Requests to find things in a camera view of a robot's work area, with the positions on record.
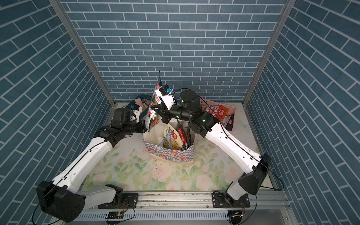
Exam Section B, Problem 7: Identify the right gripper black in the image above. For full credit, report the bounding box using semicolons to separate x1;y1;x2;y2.
153;102;194;125

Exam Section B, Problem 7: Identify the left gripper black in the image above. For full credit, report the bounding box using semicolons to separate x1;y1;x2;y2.
121;118;152;136

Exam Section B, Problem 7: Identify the blue checkered paper bag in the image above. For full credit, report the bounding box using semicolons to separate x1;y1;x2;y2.
142;119;194;165

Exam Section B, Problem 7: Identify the black seasoning packet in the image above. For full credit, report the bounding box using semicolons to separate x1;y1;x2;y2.
176;123;190;150

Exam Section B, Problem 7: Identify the cream black fish packet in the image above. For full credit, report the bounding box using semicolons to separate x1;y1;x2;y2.
201;99;234;131

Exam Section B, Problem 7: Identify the white green red packet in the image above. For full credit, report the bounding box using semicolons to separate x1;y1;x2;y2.
145;77;162;131

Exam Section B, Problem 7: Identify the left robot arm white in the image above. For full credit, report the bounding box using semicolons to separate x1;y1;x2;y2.
36;120;147;223

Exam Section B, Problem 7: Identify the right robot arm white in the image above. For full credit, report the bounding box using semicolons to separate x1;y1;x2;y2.
151;87;271;202

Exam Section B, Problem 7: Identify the dark teal plastic bin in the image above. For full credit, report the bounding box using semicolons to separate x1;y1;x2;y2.
128;94;152;119

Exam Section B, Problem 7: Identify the floral table mat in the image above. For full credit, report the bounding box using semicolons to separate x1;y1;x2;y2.
82;103;273;191

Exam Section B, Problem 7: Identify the pink perforated plastic basket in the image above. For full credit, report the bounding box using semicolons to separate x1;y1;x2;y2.
199;97;237;131

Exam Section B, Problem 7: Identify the green circuit board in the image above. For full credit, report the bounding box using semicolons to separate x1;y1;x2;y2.
106;211;124;220

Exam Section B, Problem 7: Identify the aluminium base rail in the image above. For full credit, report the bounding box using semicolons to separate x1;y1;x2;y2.
70;190;297;225

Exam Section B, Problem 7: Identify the aluminium corner frame post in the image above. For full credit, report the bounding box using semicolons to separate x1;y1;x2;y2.
49;0;116;107

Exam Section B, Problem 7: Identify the right aluminium corner post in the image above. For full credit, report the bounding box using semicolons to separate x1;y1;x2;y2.
242;0;296;107

